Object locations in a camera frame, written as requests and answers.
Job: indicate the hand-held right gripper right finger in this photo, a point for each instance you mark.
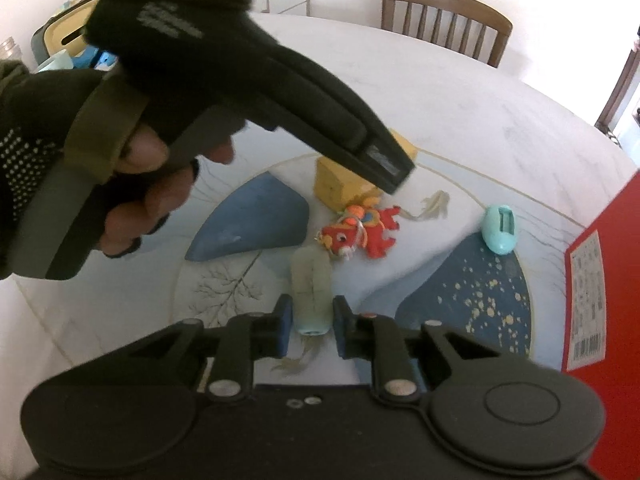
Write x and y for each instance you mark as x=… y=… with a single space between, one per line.
x=340 y=330

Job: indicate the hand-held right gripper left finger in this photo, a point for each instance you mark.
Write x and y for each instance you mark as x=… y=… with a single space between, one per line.
x=285 y=325

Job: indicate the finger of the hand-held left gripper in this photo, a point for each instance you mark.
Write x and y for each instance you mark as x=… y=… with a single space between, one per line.
x=330 y=110

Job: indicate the light green tube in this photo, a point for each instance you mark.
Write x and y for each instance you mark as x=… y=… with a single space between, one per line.
x=310 y=290

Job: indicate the red and white cardboard box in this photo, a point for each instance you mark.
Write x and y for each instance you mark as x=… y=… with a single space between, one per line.
x=610 y=285

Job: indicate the person's left hand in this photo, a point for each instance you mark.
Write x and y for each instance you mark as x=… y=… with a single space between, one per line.
x=150 y=200

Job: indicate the yellow box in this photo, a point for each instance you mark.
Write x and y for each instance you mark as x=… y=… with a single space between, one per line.
x=340 y=185

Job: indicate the blue plastic toy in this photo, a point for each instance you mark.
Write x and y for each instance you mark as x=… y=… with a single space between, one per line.
x=95 y=58

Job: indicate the red dragon plush toy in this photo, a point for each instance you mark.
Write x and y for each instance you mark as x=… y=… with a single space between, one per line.
x=360 y=235

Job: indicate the yellow and grey storage bin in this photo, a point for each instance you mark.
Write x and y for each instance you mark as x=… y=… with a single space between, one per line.
x=55 y=30

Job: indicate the glass jar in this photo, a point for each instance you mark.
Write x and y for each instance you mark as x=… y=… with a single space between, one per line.
x=10 y=47

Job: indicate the teal oval plastic case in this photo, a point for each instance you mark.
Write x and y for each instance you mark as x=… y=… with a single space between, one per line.
x=500 y=230

